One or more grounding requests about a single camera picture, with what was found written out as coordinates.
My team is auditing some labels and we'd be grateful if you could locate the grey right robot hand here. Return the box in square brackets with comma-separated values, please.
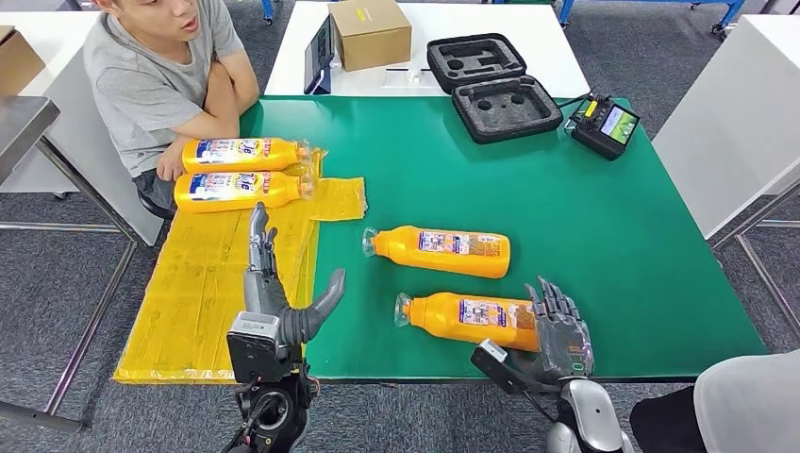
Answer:
[507, 276, 596, 386]

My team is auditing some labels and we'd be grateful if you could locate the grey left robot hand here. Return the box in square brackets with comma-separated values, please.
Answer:
[242, 201, 347, 346]

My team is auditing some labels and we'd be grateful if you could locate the person's left hand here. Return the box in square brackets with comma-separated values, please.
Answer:
[156, 140, 189, 184]

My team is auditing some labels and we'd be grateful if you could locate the orange bottle with clear cap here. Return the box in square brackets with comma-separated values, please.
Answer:
[174, 170, 316, 215]
[181, 137, 312, 175]
[362, 225, 512, 280]
[393, 291, 542, 353]

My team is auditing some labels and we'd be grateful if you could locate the black stool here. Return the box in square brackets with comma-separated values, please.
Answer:
[138, 190, 179, 221]

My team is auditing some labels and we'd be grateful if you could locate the yellow taped sheet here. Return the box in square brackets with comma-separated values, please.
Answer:
[112, 146, 368, 386]

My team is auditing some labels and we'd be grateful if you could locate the person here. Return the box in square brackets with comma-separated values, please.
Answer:
[629, 349, 800, 453]
[82, 0, 262, 214]

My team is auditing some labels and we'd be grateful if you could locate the steel table with metal legs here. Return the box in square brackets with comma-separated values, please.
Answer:
[0, 94, 140, 434]

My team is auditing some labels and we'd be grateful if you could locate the black tablet on stand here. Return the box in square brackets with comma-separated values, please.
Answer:
[303, 13, 338, 96]

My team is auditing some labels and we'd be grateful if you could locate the plain cardboard box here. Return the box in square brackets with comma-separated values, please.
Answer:
[0, 25, 46, 98]

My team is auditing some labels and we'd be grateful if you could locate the black remote controller with screen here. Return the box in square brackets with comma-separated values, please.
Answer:
[565, 90, 642, 162]

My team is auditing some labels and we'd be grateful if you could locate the black foam-lined case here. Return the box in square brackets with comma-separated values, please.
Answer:
[426, 32, 565, 146]

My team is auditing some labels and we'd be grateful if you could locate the cardboard box with yellow label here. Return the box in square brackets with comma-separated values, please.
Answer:
[327, 0, 414, 73]

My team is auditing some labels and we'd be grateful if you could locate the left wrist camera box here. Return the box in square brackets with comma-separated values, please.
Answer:
[225, 310, 305, 384]

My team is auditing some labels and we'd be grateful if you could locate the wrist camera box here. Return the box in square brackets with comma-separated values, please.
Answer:
[225, 310, 305, 384]
[470, 338, 560, 396]

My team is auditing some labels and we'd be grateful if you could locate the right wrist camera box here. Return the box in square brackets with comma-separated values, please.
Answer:
[470, 338, 560, 396]

